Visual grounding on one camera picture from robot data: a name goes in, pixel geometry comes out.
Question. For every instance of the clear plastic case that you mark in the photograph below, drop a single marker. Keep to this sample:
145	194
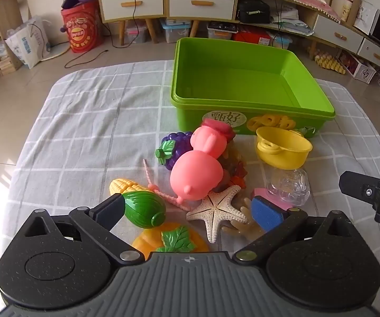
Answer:
289	186

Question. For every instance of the clear bin with pink contents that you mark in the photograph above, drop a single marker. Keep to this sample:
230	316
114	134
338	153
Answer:
135	33

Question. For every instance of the red printed bin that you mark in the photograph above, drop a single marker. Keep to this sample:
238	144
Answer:
80	28

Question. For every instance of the black case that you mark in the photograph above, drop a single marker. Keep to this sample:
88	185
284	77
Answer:
252	11

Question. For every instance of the yellow toy pot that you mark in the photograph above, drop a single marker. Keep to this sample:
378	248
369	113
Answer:
282	157

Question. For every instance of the clear bin with blue lid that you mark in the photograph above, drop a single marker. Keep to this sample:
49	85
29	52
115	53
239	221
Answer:
175	33

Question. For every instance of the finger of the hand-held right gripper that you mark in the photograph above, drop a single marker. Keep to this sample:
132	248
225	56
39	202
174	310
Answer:
358	186

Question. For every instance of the light cloth pile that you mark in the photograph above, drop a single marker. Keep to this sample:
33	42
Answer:
292	21

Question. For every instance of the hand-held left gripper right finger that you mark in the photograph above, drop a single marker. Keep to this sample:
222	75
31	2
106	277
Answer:
267	213

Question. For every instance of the flat red box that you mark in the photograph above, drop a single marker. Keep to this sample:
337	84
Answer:
251	38

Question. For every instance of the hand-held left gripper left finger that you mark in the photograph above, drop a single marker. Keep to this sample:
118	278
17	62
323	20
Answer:
109	211

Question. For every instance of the white printed box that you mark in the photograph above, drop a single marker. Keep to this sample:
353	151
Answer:
356	67

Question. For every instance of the green plastic box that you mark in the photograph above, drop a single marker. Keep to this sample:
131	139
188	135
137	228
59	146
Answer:
242	72

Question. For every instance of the white paper sheet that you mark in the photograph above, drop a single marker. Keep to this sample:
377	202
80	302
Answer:
365	19

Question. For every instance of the grey checked blanket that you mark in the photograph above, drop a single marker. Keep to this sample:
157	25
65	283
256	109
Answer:
94	122

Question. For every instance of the toy corn with green husk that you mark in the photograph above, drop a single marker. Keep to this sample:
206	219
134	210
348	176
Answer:
143	208

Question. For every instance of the clear bin with black top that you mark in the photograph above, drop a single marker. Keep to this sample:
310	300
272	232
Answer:
223	31

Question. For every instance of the small clear storage bin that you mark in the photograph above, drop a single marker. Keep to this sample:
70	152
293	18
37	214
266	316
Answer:
280	41

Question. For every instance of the pink toy pig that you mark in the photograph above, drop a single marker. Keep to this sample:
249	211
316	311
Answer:
193	171

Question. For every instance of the white starfish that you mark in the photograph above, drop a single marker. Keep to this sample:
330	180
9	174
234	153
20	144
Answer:
214	211

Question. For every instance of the tall wooden shelf cabinet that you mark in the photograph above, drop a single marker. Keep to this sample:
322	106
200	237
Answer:
132	3

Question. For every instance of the yellow egg tray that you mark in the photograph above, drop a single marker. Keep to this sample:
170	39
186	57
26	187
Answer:
328	61

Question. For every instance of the white paper bag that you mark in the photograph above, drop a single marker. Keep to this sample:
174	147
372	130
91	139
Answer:
28	43

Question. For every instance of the small pink box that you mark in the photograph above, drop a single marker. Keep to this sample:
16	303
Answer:
269	195

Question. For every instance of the purple toy grapes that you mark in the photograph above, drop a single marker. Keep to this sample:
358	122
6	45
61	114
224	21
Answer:
180	145

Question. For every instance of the orange toy pumpkin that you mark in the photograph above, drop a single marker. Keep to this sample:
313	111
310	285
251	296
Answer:
176	238

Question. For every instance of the long low wooden cabinet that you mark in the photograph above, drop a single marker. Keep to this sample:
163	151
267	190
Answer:
203	1

